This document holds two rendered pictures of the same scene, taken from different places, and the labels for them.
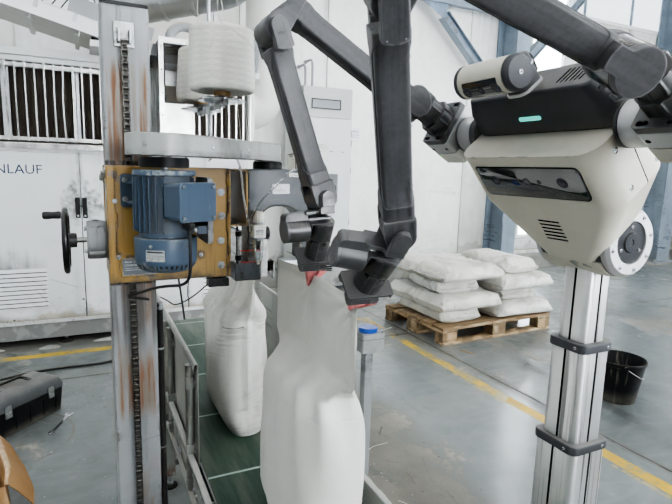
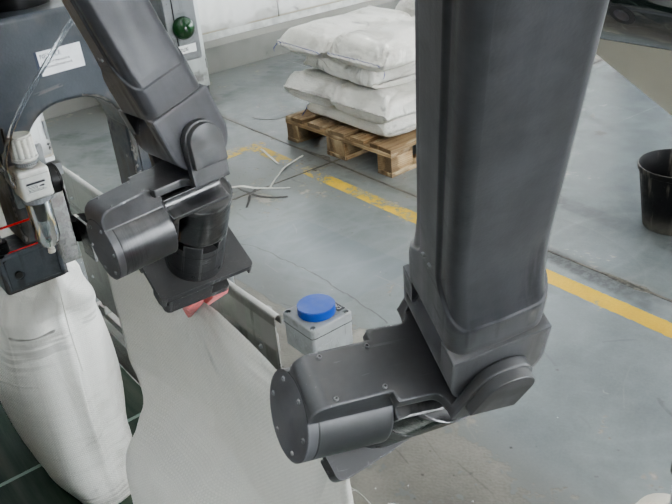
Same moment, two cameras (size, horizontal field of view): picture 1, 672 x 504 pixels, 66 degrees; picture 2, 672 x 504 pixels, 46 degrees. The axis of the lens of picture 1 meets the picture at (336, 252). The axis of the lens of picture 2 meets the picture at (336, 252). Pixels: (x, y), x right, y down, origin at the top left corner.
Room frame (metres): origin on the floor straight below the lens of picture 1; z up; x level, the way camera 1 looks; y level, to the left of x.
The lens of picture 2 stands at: (0.56, 0.03, 1.51)
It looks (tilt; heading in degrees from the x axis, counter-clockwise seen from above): 29 degrees down; 350
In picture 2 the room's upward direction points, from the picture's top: 5 degrees counter-clockwise
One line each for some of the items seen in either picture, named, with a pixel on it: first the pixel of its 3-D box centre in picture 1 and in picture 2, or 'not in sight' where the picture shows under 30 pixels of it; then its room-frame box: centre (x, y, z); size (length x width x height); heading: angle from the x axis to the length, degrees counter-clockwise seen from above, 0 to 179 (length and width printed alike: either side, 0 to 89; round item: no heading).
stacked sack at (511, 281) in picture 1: (510, 278); not in sight; (4.49, -1.55, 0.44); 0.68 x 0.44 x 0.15; 116
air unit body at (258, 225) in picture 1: (259, 237); (38, 193); (1.49, 0.22, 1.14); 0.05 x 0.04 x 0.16; 116
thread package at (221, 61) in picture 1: (221, 61); not in sight; (1.36, 0.30, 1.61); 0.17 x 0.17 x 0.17
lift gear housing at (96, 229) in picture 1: (95, 238); not in sight; (1.42, 0.67, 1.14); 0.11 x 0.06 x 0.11; 26
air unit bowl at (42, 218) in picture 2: (258, 250); (43, 222); (1.48, 0.23, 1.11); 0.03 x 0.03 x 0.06
